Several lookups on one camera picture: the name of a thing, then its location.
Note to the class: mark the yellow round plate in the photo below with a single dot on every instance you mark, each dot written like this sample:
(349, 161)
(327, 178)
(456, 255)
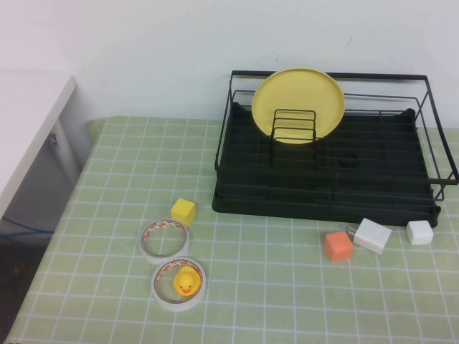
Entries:
(297, 96)

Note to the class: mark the green checkered tablecloth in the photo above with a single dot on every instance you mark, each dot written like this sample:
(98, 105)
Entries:
(269, 286)

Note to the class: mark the white cabinet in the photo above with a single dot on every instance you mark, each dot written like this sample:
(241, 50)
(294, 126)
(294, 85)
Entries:
(43, 143)

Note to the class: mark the white charger plug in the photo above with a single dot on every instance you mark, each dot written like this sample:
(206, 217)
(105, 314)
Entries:
(373, 236)

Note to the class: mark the white tape roll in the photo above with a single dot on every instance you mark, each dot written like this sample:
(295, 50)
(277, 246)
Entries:
(161, 302)
(143, 249)

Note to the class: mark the orange cube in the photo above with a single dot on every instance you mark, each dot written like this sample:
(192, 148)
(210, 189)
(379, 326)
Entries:
(338, 247)

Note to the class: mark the yellow rubber duck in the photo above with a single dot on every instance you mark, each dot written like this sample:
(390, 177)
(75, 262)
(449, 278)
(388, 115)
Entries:
(185, 281)

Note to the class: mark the white cube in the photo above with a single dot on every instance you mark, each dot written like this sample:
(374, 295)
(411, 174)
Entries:
(419, 233)

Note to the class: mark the yellow cube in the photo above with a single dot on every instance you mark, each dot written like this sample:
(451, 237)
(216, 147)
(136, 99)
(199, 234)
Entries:
(183, 211)

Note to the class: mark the small metal cabinet latch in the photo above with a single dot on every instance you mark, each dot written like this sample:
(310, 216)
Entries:
(54, 138)

